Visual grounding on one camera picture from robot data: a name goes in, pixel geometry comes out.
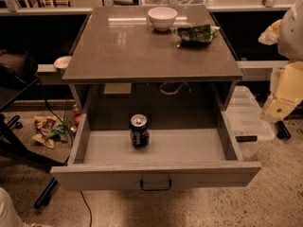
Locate blue pepsi can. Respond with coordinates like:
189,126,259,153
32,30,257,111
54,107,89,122
130,114,150,147

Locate grey counter cabinet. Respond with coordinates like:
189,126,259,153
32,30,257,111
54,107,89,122
62,7,242,105

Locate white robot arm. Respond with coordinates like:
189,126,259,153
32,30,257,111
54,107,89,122
258,2,303,122

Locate clear plastic storage bin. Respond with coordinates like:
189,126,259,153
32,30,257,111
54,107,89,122
226,86,275,159

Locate snack bags on floor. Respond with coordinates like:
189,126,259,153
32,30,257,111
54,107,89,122
32,116,68,148

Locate white trouser leg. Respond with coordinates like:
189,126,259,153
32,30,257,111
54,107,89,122
0,187,52,227

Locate black drawer handle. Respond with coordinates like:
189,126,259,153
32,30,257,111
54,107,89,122
140,180,172,192

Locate green chip bag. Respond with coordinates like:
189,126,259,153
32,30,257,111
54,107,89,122
174,24,220,43

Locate white bowl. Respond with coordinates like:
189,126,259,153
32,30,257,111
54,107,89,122
148,7,177,31

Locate black floor cable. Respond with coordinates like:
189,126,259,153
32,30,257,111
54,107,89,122
44,98,94,227

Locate wire basket with fruit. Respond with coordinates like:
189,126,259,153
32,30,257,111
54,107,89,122
63,104,81,135

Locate grey open drawer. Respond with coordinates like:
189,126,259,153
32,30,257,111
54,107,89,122
50,82,262,192

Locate black chair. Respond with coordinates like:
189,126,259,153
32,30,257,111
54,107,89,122
0,49,65,210

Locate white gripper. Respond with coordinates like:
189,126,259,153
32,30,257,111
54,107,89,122
260,61,303,123

